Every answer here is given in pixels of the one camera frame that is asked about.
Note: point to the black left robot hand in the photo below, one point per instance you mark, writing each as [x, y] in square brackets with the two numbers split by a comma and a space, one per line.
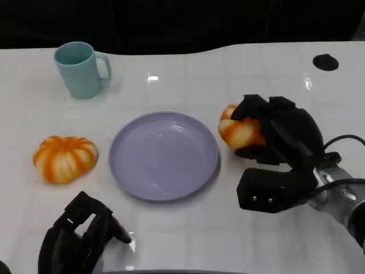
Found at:
[65, 251]

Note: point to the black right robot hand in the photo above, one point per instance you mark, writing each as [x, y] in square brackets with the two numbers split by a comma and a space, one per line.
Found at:
[293, 134]

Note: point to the orange and white bread roll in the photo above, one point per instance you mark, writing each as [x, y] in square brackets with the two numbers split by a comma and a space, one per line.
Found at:
[241, 132]
[65, 158]

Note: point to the black round table grommet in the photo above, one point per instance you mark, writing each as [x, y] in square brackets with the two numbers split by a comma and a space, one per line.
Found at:
[325, 61]

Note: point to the lilac plate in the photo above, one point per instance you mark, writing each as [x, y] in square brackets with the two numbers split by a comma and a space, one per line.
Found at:
[164, 155]

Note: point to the pale green mug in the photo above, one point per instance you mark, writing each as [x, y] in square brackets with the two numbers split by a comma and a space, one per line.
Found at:
[80, 75]

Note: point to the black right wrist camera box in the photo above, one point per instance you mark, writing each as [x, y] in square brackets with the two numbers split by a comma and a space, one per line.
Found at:
[271, 189]

